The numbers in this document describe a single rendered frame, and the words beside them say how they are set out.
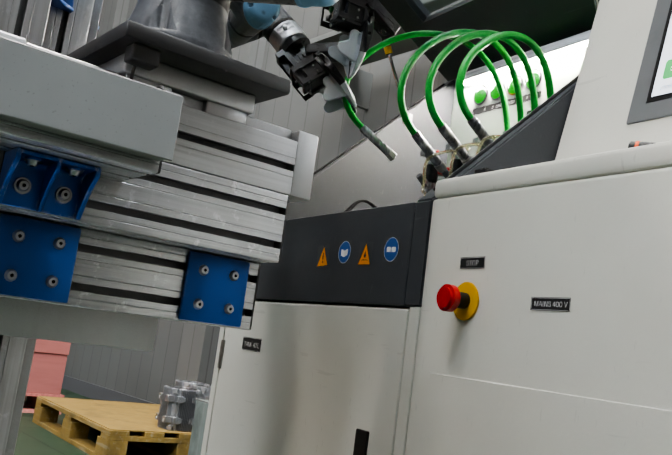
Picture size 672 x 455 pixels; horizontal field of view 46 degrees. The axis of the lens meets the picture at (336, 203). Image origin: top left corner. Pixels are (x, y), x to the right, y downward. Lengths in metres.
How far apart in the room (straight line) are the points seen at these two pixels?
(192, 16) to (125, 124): 0.25
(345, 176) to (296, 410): 0.67
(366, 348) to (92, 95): 0.65
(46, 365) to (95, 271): 4.99
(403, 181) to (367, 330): 0.78
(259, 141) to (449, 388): 0.41
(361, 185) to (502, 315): 0.94
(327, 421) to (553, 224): 0.54
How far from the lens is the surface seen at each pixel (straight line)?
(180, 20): 1.00
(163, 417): 4.47
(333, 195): 1.86
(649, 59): 1.34
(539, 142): 1.34
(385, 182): 1.95
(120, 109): 0.80
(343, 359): 1.31
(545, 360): 0.97
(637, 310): 0.89
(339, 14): 1.56
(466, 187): 1.12
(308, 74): 1.71
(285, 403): 1.46
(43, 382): 5.95
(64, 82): 0.79
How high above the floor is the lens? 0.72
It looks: 10 degrees up
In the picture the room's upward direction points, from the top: 8 degrees clockwise
